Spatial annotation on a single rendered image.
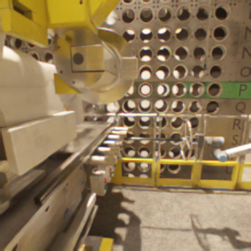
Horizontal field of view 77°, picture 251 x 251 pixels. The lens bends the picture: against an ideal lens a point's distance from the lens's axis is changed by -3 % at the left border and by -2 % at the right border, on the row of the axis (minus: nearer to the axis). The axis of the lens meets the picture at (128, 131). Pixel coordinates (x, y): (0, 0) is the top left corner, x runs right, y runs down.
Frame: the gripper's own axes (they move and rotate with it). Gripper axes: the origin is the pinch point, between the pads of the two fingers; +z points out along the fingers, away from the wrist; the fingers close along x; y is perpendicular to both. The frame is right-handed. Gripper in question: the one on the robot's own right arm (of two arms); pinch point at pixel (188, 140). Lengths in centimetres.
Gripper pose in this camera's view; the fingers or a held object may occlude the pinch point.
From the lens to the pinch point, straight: 160.1
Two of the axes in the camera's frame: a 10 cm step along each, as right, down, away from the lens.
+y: 1.0, -4.0, 9.1
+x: -0.2, -9.2, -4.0
